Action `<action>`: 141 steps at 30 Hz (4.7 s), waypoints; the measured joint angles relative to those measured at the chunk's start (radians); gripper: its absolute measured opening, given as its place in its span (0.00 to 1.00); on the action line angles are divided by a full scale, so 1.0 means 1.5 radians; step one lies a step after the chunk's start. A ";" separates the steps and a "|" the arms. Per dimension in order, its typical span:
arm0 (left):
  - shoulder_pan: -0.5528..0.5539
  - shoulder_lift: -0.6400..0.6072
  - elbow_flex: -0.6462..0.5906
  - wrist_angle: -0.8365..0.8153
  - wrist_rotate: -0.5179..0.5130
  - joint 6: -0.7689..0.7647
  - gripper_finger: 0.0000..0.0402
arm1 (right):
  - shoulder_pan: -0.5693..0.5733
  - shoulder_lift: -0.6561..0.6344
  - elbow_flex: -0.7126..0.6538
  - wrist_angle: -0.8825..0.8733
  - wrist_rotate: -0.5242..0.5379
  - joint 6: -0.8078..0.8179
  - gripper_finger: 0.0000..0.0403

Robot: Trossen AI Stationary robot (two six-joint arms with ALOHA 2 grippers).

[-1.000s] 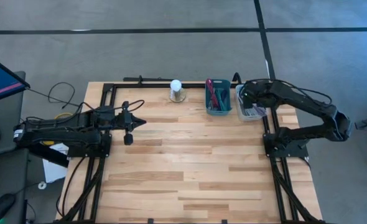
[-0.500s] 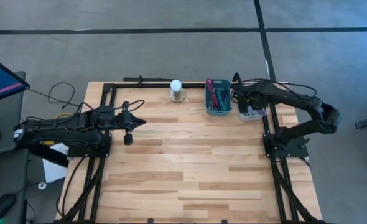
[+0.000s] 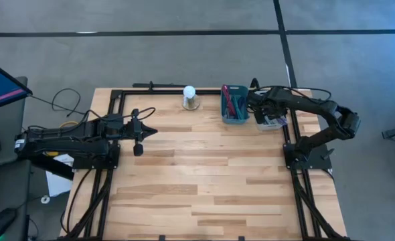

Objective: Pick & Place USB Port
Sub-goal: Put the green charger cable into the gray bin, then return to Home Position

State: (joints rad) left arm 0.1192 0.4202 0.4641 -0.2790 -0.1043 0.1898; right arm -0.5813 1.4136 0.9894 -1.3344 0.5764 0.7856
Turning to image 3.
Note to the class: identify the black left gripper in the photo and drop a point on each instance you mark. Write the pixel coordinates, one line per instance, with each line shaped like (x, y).
(133, 130)

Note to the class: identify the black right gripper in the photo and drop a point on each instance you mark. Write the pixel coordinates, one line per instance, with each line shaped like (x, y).
(271, 100)

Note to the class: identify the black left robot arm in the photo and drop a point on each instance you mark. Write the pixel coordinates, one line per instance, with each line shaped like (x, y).
(67, 144)

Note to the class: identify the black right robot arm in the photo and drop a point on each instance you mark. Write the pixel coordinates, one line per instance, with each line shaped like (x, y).
(318, 105)

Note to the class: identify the white plastic bin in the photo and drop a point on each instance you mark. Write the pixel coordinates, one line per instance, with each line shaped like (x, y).
(262, 128)

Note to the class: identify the teal plastic bin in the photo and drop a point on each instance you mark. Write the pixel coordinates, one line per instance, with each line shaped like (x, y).
(236, 122)

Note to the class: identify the white bulb table lamp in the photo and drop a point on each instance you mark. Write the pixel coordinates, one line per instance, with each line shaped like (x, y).
(189, 92)

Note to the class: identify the black flat bar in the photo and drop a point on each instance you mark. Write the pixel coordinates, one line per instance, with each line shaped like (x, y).
(50, 169)

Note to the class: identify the white paper sheet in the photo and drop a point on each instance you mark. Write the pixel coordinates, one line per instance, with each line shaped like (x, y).
(57, 184)

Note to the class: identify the grey desk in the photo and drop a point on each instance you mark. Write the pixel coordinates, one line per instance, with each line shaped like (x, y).
(6, 100)

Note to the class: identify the computer monitor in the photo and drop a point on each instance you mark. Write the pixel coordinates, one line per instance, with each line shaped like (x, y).
(0, 87)

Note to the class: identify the black computer mouse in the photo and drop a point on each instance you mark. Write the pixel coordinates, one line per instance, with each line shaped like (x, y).
(0, 223)

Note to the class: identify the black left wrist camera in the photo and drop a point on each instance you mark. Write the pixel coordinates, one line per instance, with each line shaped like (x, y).
(138, 149)

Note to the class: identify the black aluminium table frame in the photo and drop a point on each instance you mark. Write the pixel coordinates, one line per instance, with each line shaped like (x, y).
(157, 92)

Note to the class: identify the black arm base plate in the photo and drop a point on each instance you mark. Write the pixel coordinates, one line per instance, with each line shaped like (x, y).
(318, 162)
(93, 164)

